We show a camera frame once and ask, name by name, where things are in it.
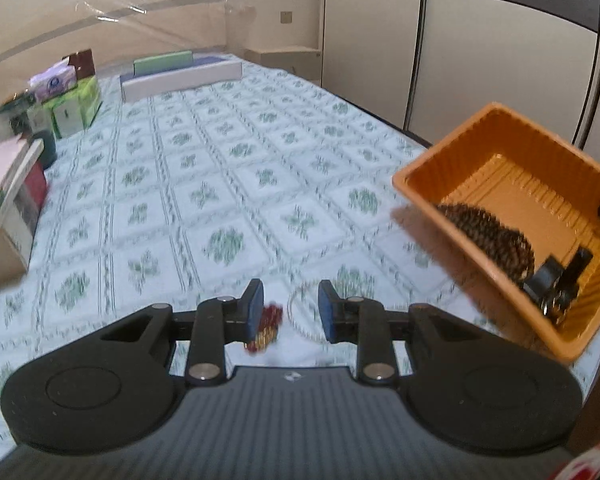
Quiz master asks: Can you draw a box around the red patterned cloth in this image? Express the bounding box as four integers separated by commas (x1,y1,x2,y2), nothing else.
549,441,600,480

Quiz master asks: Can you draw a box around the beige sliding-door wardrobe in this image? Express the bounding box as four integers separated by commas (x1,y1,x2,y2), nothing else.
320,0,600,173

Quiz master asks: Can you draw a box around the plastic-wrapped wooden headboard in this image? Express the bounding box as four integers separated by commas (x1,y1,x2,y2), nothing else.
0,0,233,117

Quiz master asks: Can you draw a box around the dark brown box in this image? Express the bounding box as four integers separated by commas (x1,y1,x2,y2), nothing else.
62,49,97,81

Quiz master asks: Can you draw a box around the cardboard box with books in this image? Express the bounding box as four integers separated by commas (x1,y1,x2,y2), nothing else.
0,137,49,272

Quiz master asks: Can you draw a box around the dark round container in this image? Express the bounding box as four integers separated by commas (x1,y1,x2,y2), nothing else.
29,129,58,170

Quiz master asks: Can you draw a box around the long white box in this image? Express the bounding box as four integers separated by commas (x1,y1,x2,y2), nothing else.
120,58,244,104

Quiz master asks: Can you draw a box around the beige nightstand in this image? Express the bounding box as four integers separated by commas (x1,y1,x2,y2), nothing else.
243,44,324,87

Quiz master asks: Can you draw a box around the brown spotted hair accessory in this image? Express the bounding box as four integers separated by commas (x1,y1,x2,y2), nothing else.
437,203,536,284

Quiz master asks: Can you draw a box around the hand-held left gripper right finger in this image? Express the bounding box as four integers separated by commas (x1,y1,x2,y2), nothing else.
318,279,483,387

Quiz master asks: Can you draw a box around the pink tissue pack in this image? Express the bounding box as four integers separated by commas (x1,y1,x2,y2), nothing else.
29,59,77,104

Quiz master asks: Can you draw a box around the green tissue pack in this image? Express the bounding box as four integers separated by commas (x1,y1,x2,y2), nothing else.
27,75,104,140

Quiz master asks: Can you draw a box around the flat green box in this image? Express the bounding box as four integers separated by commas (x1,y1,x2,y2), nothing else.
133,51,194,77

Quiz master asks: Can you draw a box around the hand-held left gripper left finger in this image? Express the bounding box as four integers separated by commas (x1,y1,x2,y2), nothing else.
100,278,266,387

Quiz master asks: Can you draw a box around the orange plastic tray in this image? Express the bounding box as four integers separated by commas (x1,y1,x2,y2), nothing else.
392,102,600,364

